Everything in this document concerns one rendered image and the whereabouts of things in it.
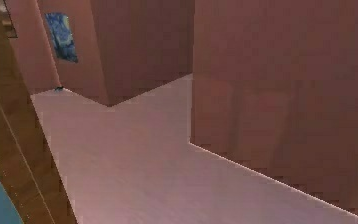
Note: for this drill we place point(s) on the small black floor object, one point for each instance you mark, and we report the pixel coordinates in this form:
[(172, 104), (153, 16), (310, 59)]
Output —
[(58, 88)]

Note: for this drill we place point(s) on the blue framed wall picture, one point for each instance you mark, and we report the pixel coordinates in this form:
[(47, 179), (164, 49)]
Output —
[(61, 36)]

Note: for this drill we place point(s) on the brown wooden room door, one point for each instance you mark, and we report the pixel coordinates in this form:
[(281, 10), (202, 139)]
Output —
[(17, 140)]

